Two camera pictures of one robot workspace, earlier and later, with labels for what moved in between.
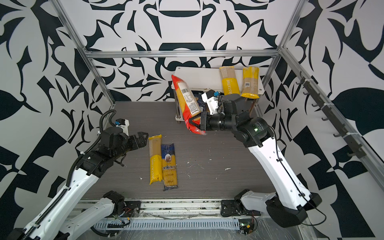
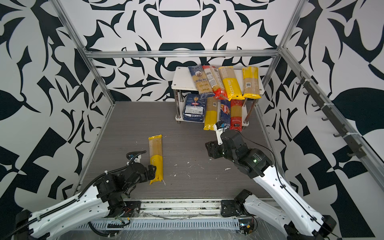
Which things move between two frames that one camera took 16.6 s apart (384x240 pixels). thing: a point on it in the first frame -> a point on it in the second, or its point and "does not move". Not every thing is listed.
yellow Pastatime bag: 156,161 does not move
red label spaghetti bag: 188,104 -> 215,82
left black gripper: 141,140 -> 146,177
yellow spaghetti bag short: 250,79 does not move
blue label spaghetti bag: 169,171 -> 200,80
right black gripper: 207,123 -> 213,149
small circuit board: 246,226 does not move
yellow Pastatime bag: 230,83 does not move
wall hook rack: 356,150 does not move
